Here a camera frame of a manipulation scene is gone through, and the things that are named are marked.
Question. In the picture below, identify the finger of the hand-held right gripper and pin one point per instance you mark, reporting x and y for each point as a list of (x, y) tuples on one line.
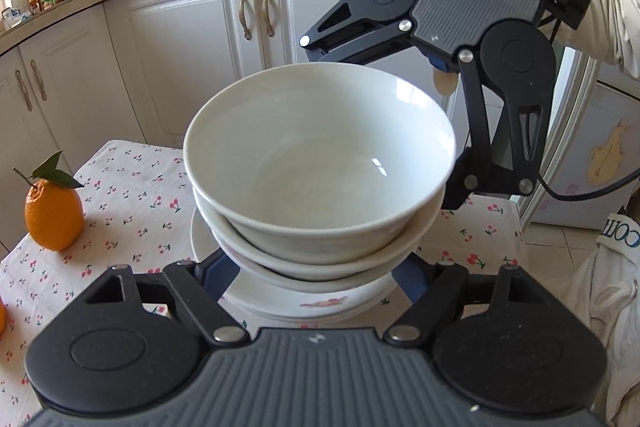
[(360, 41), (462, 192)]

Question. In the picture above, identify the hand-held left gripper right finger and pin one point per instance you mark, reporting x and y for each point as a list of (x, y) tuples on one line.
[(412, 282)]

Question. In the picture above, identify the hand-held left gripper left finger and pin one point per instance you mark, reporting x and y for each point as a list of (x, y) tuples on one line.
[(220, 274)]

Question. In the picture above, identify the white plate fruit print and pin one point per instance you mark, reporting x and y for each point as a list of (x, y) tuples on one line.
[(280, 303)]

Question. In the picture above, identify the person's right forearm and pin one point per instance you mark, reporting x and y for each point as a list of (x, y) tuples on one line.
[(612, 17)]

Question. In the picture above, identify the cherry print tablecloth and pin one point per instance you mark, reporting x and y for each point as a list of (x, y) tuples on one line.
[(130, 207)]

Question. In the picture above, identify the white refrigerator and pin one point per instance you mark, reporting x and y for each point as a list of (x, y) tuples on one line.
[(600, 107)]

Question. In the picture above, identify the orange with green leaf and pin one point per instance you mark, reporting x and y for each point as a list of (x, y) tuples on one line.
[(52, 217)]

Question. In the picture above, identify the white kitchen cabinets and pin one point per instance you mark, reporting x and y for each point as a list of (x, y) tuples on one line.
[(175, 57)]

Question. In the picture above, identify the person's white clothing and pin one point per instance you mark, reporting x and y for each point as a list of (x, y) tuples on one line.
[(610, 307)]

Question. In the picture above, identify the bumpy orange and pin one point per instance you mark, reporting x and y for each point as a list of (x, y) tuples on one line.
[(2, 317)]

